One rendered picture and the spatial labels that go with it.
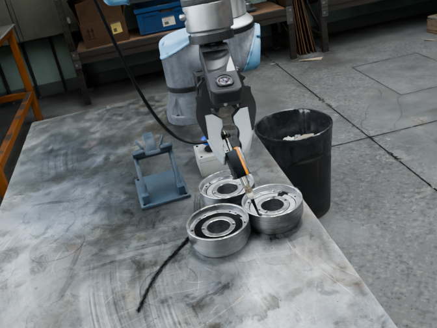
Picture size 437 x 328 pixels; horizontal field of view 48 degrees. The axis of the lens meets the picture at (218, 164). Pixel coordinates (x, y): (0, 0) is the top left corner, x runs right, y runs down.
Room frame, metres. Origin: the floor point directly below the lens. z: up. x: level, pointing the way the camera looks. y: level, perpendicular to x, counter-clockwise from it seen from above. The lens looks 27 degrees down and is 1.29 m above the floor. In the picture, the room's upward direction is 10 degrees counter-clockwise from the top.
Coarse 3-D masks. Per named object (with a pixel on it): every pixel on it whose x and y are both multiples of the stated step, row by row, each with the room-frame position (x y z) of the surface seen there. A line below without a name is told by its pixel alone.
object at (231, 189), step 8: (208, 176) 0.84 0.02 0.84; (216, 176) 0.85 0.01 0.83; (224, 176) 0.85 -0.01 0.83; (232, 176) 0.84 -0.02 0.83; (248, 176) 0.82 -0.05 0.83; (200, 184) 0.81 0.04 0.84; (208, 184) 0.83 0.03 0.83; (224, 184) 0.82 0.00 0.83; (232, 184) 0.82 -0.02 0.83; (240, 184) 0.81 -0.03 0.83; (200, 192) 0.78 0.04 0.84; (216, 192) 0.79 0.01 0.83; (224, 192) 0.82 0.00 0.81; (232, 192) 0.82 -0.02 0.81; (240, 192) 0.78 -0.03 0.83; (208, 200) 0.76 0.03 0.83; (216, 200) 0.75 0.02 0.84; (224, 200) 0.75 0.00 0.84; (232, 200) 0.75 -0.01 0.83; (240, 200) 0.75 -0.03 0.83
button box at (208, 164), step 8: (200, 144) 0.98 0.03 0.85; (224, 144) 0.96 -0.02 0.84; (200, 152) 0.94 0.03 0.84; (208, 152) 0.94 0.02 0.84; (200, 160) 0.91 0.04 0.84; (208, 160) 0.92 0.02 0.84; (216, 160) 0.92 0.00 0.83; (200, 168) 0.91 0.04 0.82; (208, 168) 0.91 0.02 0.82; (216, 168) 0.92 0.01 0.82; (224, 168) 0.92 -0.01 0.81
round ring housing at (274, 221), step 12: (264, 192) 0.76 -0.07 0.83; (276, 192) 0.76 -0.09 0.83; (288, 192) 0.75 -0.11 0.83; (300, 192) 0.72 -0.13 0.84; (264, 204) 0.73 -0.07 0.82; (276, 204) 0.73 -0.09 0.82; (288, 204) 0.71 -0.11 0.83; (300, 204) 0.69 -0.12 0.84; (252, 216) 0.68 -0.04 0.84; (264, 216) 0.67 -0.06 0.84; (276, 216) 0.66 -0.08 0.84; (288, 216) 0.67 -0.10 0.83; (300, 216) 0.68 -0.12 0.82; (252, 228) 0.70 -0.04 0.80; (264, 228) 0.67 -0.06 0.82; (276, 228) 0.67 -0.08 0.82; (288, 228) 0.67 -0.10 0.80
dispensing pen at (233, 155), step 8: (224, 136) 0.74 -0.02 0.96; (232, 152) 0.71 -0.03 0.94; (232, 160) 0.71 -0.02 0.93; (240, 160) 0.71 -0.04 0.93; (232, 168) 0.71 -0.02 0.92; (240, 168) 0.70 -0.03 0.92; (240, 176) 0.69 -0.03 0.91; (248, 184) 0.70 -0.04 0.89; (248, 192) 0.69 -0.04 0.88; (256, 208) 0.68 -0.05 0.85
